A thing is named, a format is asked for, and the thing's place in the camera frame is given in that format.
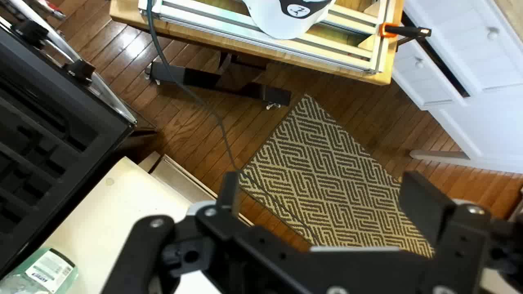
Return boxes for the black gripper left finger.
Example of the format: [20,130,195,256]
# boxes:
[218,171,241,219]

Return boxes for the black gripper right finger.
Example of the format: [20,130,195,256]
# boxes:
[399,171,457,254]

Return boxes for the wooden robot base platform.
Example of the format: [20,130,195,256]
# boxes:
[110,0,404,85]

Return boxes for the patterned grey cream rug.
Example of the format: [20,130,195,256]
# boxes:
[241,96,434,256]

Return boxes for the black metal stand leg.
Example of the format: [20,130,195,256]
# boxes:
[146,62,291,109]

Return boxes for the white kitchen cabinets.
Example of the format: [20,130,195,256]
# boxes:
[393,0,523,173]

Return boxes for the orange black clamp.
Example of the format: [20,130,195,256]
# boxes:
[380,23,432,39]

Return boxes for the black stove top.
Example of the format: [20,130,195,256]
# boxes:
[0,29,131,274]

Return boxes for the green labelled plastic package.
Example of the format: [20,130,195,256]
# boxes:
[0,246,79,294]

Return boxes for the grey cable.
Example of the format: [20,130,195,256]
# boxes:
[146,0,242,171]

